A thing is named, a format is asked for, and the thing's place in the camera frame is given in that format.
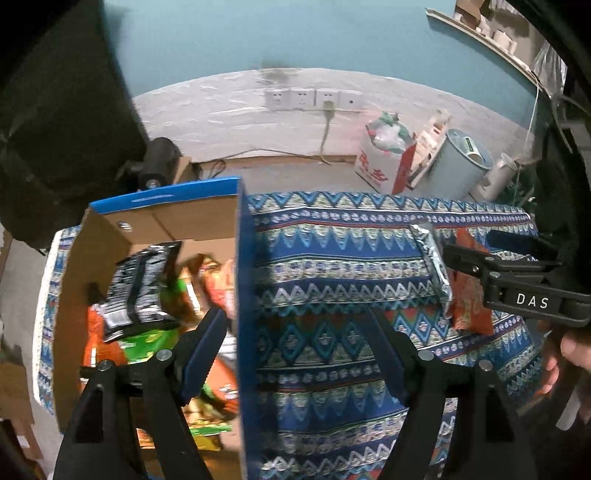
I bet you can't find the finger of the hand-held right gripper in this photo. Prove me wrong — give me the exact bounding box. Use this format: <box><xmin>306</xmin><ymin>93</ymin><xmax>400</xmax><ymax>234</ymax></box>
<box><xmin>441</xmin><ymin>244</ymin><xmax>561</xmax><ymax>284</ymax></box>
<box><xmin>487</xmin><ymin>229</ymin><xmax>558</xmax><ymax>263</ymax></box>

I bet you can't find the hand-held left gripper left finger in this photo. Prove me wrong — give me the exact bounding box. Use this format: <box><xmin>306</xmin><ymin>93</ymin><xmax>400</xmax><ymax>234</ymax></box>
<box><xmin>53</xmin><ymin>307</ymin><xmax>228</xmax><ymax>480</ymax></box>

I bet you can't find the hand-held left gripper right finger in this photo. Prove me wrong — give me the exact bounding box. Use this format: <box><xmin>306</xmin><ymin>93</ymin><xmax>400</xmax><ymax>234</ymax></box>
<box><xmin>369</xmin><ymin>308</ymin><xmax>539</xmax><ymax>480</ymax></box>

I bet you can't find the silver snack packet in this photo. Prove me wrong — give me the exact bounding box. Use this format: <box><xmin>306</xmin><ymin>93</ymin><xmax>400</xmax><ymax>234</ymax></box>
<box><xmin>410</xmin><ymin>222</ymin><xmax>452</xmax><ymax>315</ymax></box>

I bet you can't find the large orange snack packet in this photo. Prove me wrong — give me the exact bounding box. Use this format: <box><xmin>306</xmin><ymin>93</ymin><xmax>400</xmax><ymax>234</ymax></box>
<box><xmin>83</xmin><ymin>305</ymin><xmax>125</xmax><ymax>370</ymax></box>

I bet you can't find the blue cardboard box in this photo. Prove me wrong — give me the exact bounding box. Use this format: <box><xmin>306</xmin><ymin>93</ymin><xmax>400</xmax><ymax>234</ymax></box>
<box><xmin>53</xmin><ymin>175</ymin><xmax>259</xmax><ymax>480</ymax></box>

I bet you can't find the person's right hand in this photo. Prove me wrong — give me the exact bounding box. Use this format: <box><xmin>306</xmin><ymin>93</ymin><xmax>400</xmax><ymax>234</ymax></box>
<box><xmin>538</xmin><ymin>320</ymin><xmax>591</xmax><ymax>398</ymax></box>

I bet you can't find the red-orange snack packet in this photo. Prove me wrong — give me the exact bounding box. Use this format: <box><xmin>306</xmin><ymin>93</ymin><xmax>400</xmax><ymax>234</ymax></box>
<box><xmin>450</xmin><ymin>228</ymin><xmax>495</xmax><ymax>335</ymax></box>

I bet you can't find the orange green snack packet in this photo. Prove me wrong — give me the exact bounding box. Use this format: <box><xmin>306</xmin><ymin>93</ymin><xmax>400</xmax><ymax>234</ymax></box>
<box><xmin>194</xmin><ymin>355</ymin><xmax>241</xmax><ymax>421</ymax></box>

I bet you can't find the dark green plant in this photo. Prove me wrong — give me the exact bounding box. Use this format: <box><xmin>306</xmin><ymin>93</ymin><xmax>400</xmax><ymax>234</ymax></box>
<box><xmin>508</xmin><ymin>171</ymin><xmax>542</xmax><ymax>209</ymax></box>

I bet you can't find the small orange snack packet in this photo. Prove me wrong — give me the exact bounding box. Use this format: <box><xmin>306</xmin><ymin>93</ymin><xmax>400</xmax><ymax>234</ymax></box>
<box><xmin>180</xmin><ymin>256</ymin><xmax>238</xmax><ymax>324</ymax></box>

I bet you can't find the white jug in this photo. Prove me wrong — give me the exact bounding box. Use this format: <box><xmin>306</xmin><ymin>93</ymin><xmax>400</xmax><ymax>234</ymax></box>
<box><xmin>475</xmin><ymin>154</ymin><xmax>525</xmax><ymax>201</ymax></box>

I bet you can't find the yellow snack packet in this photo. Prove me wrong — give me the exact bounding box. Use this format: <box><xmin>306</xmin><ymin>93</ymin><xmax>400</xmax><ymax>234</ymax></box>
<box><xmin>185</xmin><ymin>418</ymin><xmax>234</xmax><ymax>452</ymax></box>

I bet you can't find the black white snack packet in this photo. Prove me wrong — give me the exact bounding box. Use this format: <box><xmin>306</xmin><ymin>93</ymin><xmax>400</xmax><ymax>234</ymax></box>
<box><xmin>100</xmin><ymin>241</ymin><xmax>183</xmax><ymax>343</ymax></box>

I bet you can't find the pale blue round bin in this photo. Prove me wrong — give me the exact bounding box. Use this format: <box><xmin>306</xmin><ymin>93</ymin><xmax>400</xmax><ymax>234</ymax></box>
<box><xmin>427</xmin><ymin>129</ymin><xmax>495</xmax><ymax>201</ymax></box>

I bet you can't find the blue patterned tablecloth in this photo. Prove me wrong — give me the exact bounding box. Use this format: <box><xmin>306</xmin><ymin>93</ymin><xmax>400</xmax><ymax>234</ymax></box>
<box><xmin>32</xmin><ymin>191</ymin><xmax>541</xmax><ymax>480</ymax></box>

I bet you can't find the white red carton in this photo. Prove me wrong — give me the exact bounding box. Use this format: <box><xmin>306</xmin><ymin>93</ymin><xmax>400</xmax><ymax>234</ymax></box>
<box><xmin>355</xmin><ymin>134</ymin><xmax>416</xmax><ymax>195</ymax></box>

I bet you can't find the white flat packaging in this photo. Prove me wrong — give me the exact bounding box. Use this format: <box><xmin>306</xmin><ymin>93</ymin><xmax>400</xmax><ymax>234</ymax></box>
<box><xmin>409</xmin><ymin>110</ymin><xmax>452</xmax><ymax>190</ymax></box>

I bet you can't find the white green plastic bag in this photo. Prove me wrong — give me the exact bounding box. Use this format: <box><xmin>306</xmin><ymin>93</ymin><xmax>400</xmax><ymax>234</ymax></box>
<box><xmin>367</xmin><ymin>112</ymin><xmax>414</xmax><ymax>155</ymax></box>

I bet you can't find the clear crinkled plastic bag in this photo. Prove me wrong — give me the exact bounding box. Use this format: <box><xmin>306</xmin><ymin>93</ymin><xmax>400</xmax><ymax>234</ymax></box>
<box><xmin>531</xmin><ymin>41</ymin><xmax>568</xmax><ymax>99</ymax></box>

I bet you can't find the small brown cardboard box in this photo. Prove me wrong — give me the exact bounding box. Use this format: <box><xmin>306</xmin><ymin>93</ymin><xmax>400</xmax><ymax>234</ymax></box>
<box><xmin>173</xmin><ymin>156</ymin><xmax>204</xmax><ymax>185</ymax></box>

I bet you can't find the flat brown cardboard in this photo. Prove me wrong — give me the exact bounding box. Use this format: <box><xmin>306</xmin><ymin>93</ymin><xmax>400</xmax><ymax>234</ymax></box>
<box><xmin>0</xmin><ymin>362</ymin><xmax>44</xmax><ymax>462</ymax></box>

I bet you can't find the black round device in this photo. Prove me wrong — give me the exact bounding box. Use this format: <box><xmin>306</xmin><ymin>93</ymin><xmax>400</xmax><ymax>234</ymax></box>
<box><xmin>124</xmin><ymin>137</ymin><xmax>182</xmax><ymax>190</ymax></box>

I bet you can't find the dark cabinet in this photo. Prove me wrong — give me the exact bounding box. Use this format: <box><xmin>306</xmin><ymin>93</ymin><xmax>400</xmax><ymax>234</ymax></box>
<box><xmin>0</xmin><ymin>0</ymin><xmax>151</xmax><ymax>247</ymax></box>

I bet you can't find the grey plug with cable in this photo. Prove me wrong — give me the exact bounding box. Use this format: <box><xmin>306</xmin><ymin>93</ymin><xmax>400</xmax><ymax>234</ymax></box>
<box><xmin>318</xmin><ymin>102</ymin><xmax>336</xmax><ymax>164</ymax></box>

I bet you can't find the thin black cable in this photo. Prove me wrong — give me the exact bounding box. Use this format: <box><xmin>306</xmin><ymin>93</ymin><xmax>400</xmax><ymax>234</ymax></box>
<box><xmin>194</xmin><ymin>148</ymin><xmax>324</xmax><ymax>178</ymax></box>

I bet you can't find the white wall shelf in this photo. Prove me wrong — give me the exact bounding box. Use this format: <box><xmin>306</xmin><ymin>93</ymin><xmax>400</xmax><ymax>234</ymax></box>
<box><xmin>426</xmin><ymin>0</ymin><xmax>542</xmax><ymax>88</ymax></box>

